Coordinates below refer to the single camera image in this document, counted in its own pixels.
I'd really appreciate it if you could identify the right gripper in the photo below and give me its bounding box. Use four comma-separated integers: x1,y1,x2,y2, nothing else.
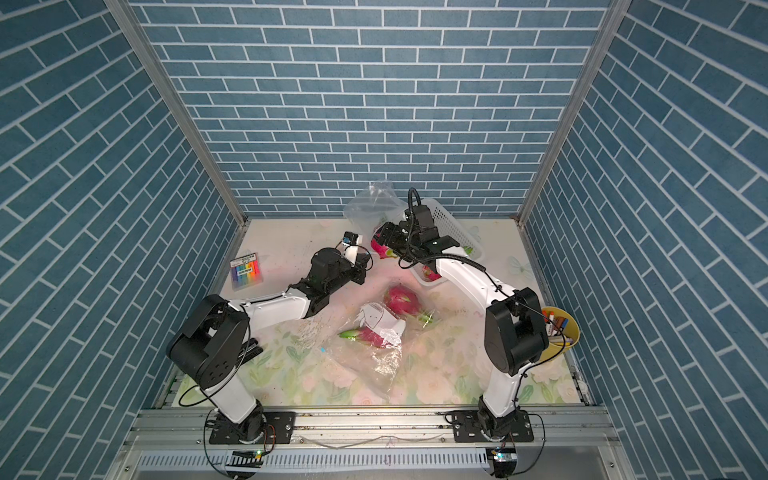
375,223,423,263

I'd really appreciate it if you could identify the zip-top bag with label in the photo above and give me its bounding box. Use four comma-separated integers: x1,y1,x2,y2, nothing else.
343,181,406,240

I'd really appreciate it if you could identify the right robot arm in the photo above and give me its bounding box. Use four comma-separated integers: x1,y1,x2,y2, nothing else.
373,204,549,440

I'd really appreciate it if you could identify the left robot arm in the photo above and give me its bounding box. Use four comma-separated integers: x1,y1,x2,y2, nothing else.
166,245,373,443

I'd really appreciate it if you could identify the loose dragon fruit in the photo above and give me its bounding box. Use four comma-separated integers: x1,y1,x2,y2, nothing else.
384,284,433,326

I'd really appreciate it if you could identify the near zip-top bag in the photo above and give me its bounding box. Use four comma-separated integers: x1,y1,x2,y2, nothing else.
317,301,443,396

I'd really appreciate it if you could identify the white plastic basket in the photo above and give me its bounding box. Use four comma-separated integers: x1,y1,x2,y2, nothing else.
407,197,483,286

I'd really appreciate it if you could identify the rainbow colour card pack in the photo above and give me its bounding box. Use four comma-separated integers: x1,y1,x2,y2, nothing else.
229,253,263,291

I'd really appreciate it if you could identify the yellow cup of markers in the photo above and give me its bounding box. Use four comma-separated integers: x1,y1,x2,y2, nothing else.
540,306,581,362

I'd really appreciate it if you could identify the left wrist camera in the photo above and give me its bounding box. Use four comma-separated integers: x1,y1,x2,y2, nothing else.
342,231,361,264

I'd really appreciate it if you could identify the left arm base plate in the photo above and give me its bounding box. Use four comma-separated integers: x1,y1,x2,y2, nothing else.
206,411,296,447

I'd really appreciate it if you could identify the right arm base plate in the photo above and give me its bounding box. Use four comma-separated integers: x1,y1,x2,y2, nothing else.
444,409,534,443

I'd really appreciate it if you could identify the aluminium front rail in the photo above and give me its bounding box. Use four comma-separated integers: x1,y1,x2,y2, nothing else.
107,405,633,479

